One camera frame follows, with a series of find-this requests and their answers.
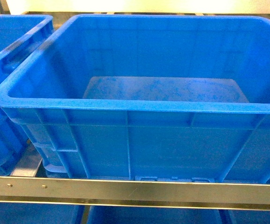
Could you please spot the blue crate lower shelf left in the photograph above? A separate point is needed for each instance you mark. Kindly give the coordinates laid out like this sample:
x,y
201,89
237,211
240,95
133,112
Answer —
x,y
33,213

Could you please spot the blue crate lower shelf right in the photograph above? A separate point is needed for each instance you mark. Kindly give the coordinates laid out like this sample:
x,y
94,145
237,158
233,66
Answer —
x,y
244,217

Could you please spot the blue crate lower shelf middle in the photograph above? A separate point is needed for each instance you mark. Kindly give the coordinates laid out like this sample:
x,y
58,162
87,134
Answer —
x,y
147,215

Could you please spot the blue crate shelf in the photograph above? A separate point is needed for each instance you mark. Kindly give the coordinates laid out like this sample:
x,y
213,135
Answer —
x,y
244,217
147,215
33,213

